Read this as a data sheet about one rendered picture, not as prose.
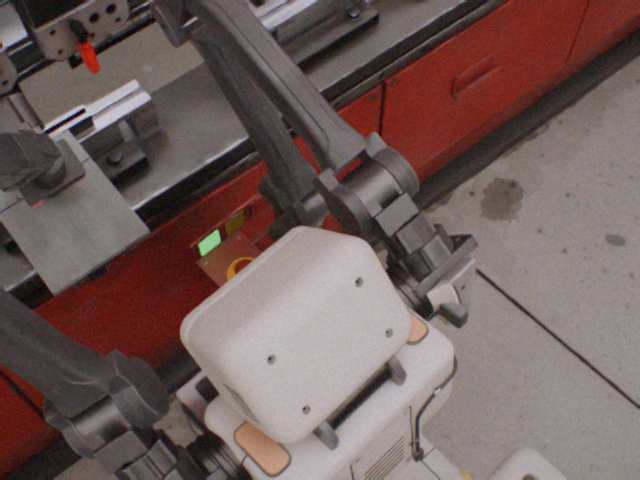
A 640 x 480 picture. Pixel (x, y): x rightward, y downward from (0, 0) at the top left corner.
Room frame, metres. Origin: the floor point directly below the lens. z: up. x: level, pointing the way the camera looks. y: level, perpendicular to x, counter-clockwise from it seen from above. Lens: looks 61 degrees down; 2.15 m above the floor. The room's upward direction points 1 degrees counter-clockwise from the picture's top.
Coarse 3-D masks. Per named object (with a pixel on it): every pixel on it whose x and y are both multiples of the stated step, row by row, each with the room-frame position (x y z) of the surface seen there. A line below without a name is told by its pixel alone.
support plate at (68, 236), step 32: (0, 192) 0.76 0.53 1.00; (64, 192) 0.75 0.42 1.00; (96, 192) 0.75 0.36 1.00; (32, 224) 0.69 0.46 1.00; (64, 224) 0.69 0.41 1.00; (96, 224) 0.69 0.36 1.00; (128, 224) 0.69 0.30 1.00; (32, 256) 0.63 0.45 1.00; (64, 256) 0.63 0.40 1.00; (96, 256) 0.63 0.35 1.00; (64, 288) 0.58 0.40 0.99
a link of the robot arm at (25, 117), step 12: (12, 96) 0.77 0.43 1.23; (24, 96) 0.78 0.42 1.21; (0, 108) 0.74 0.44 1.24; (12, 108) 0.74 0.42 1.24; (24, 108) 0.75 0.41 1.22; (0, 120) 0.73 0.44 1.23; (12, 120) 0.72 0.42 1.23; (24, 120) 0.73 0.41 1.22; (36, 120) 0.74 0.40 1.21; (0, 132) 0.71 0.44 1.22; (36, 144) 0.66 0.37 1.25; (48, 144) 0.68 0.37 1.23; (48, 156) 0.66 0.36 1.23
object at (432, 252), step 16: (416, 224) 0.53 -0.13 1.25; (384, 240) 0.52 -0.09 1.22; (400, 240) 0.51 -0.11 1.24; (416, 240) 0.51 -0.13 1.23; (432, 240) 0.51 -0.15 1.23; (448, 240) 0.53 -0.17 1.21; (464, 240) 0.53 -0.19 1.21; (400, 256) 0.50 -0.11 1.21; (416, 256) 0.49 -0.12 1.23; (432, 256) 0.49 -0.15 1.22; (448, 256) 0.50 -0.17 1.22; (464, 256) 0.50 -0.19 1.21; (416, 272) 0.48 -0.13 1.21; (432, 272) 0.48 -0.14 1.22; (416, 288) 0.45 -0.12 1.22
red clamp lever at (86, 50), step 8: (72, 24) 0.89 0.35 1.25; (80, 24) 0.89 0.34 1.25; (80, 32) 0.87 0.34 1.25; (88, 32) 0.88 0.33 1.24; (80, 40) 0.88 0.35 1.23; (80, 48) 0.88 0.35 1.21; (88, 48) 0.87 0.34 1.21; (88, 56) 0.87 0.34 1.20; (88, 64) 0.87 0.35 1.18; (96, 64) 0.88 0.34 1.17; (96, 72) 0.87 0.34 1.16
